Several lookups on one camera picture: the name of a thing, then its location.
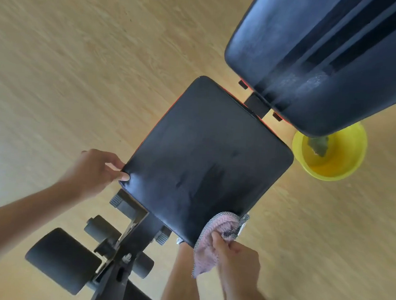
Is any person's right hand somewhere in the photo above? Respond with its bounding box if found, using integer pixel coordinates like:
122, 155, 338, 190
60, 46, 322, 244
208, 231, 263, 300

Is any person's left hand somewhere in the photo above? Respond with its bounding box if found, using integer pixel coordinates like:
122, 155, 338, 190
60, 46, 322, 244
57, 147, 132, 205

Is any pink mesh cleaning cloth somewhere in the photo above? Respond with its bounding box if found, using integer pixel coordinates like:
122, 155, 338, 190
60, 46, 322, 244
191, 210, 250, 281

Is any black bench seat pad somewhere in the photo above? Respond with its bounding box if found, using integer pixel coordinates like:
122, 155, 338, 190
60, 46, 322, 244
116, 72, 298, 253

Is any person's left forearm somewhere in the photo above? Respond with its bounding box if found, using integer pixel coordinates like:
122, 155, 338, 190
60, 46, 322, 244
0, 177, 82, 275

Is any small black foam roller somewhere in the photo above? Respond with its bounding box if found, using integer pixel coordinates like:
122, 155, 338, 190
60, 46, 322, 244
131, 250, 155, 280
83, 214, 123, 245

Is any large black foam roller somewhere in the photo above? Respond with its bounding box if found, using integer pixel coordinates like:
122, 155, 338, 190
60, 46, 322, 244
23, 226, 104, 297

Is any grey-green rag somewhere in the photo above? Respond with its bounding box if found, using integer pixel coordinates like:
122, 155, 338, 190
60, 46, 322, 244
306, 134, 330, 158

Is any yellow plastic bucket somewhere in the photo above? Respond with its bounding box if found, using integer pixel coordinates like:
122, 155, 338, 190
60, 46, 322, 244
290, 118, 369, 183

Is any black bench backrest pad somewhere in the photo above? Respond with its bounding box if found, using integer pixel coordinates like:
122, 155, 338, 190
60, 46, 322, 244
220, 0, 396, 143

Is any black metal bench frame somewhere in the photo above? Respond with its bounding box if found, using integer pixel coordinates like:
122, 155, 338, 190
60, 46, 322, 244
88, 72, 286, 300

